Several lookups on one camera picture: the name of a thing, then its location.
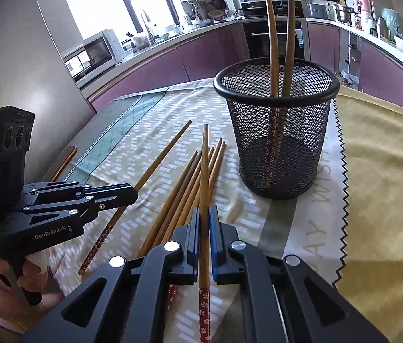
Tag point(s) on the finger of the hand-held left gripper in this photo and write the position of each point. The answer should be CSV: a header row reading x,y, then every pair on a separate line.
x,y
115,193
80,207

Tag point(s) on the black built-in oven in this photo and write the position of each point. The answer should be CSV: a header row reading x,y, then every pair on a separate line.
x,y
255,43

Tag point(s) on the black mesh holder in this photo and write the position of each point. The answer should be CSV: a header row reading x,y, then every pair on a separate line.
x,y
294,157

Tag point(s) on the silver box appliance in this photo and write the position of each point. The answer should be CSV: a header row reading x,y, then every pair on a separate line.
x,y
316,9

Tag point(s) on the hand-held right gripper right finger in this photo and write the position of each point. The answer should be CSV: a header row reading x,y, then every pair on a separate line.
x,y
216,244

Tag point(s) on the steel cooking pot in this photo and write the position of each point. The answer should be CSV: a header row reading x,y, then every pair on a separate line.
x,y
343,12

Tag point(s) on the brown wooden bowl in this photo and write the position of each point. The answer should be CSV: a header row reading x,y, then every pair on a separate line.
x,y
216,15

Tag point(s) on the beige patterned tablecloth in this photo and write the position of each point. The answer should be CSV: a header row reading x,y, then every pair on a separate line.
x,y
133,139

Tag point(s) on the kitchen window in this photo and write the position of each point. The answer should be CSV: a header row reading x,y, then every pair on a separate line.
x,y
90,3

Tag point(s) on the hanging dark frying pan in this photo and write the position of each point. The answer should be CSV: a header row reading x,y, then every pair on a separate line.
x,y
218,2

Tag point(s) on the pale green bag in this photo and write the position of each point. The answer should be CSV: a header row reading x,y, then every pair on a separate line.
x,y
396,21

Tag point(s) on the bunch of wooden chopsticks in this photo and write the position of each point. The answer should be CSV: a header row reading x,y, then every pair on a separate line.
x,y
187,182

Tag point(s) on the person's left hand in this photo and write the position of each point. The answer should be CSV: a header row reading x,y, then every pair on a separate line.
x,y
35,264

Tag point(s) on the yellow zigzag-edged cloth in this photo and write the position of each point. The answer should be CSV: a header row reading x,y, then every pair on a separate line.
x,y
383,185

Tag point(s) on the white microwave oven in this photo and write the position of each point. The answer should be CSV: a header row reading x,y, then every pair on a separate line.
x,y
94,51

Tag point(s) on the purple kitchen cabinets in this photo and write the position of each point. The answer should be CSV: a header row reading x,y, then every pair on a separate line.
x,y
201,57

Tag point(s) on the brown wooden chair back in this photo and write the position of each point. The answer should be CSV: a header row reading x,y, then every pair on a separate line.
x,y
66,160

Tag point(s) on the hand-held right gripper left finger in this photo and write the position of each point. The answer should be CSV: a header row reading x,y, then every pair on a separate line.
x,y
195,237

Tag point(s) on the steel kitchen faucet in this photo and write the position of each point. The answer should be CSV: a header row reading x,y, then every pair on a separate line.
x,y
148,25

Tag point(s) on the wooden chopstick red floral end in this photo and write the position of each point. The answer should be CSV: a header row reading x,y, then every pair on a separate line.
x,y
272,43
205,185
151,171
290,25

